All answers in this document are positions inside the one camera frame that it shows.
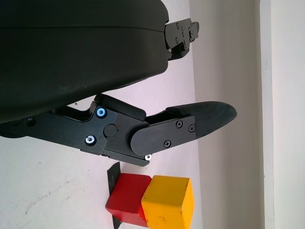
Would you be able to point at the yellow wooden cube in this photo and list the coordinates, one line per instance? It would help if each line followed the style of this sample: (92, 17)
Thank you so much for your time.
(166, 202)

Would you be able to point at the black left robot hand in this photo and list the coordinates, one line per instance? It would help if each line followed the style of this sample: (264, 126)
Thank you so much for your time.
(71, 59)

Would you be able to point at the black tape strip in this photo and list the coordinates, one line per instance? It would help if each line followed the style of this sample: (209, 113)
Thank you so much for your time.
(112, 177)

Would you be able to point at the red wooden cube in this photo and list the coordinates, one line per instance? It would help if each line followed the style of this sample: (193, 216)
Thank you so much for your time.
(126, 193)

